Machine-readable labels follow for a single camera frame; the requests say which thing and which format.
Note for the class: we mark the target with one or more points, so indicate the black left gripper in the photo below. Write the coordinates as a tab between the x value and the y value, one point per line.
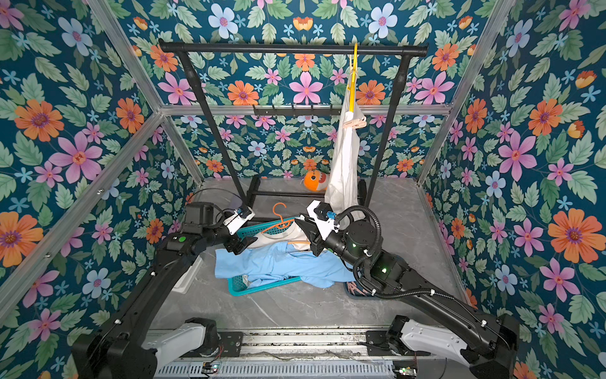
233	244

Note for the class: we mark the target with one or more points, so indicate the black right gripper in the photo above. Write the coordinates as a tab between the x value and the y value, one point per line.
314	237

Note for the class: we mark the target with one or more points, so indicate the light blue garment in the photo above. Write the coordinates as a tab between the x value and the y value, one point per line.
277	261

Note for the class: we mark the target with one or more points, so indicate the white t-shirt black print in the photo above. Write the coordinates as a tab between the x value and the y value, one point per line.
342	191

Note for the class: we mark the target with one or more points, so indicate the pink clothespin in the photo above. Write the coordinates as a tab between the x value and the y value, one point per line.
355	123

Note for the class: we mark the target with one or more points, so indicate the yellow plastic hanger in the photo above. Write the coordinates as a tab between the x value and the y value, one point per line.
353	79

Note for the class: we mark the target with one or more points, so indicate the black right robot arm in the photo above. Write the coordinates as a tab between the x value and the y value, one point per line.
485	344

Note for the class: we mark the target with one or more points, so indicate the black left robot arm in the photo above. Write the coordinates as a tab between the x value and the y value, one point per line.
119	349

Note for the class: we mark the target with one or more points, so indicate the teal laundry basket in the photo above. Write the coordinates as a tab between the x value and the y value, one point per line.
241	285

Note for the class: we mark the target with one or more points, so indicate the orange fish plush toy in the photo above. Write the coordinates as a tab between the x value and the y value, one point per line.
316	181

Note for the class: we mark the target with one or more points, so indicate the dark teal clothespin tray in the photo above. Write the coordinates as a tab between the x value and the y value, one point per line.
356	291

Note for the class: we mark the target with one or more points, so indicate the black clothes rack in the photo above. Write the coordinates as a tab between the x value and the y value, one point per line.
212	88

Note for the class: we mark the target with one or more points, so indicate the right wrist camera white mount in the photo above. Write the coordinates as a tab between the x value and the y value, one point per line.
323	217

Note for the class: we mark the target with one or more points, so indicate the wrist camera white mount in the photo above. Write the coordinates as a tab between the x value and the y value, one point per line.
323	217
240	217

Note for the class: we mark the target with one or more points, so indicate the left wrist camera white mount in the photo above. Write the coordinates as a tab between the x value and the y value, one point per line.
240	217

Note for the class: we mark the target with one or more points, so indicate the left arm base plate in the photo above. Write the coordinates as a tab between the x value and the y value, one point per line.
222	344

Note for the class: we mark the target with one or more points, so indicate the black wall hook rail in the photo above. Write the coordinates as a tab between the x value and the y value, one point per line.
295	111

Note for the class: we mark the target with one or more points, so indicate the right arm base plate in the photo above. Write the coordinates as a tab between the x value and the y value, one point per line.
376	344

